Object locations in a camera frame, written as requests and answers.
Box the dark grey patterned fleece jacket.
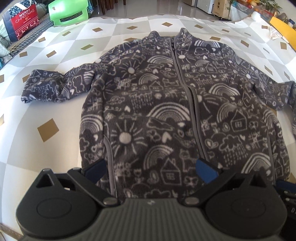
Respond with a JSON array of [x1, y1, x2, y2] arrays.
[[21, 28, 295, 200]]

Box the checkered diamond tablecloth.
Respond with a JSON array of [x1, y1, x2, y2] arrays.
[[1, 14, 295, 240]]

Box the checkered sofa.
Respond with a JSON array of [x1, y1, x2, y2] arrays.
[[2, 14, 53, 65]]

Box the printed paper sheet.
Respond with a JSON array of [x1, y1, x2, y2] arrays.
[[270, 26, 289, 43]]

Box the yellow chair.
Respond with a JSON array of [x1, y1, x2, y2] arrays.
[[269, 17, 296, 50]]

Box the green plastic stool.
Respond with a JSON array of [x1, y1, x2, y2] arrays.
[[48, 0, 89, 26]]

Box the brown cardboard box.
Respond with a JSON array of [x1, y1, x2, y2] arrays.
[[212, 0, 230, 19]]

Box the white small refrigerator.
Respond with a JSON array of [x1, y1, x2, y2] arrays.
[[197, 0, 215, 15]]

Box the red Merry Christmas gift bag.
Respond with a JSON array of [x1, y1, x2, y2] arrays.
[[3, 0, 39, 42]]

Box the green potted plants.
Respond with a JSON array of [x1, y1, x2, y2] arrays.
[[229, 1, 282, 16]]

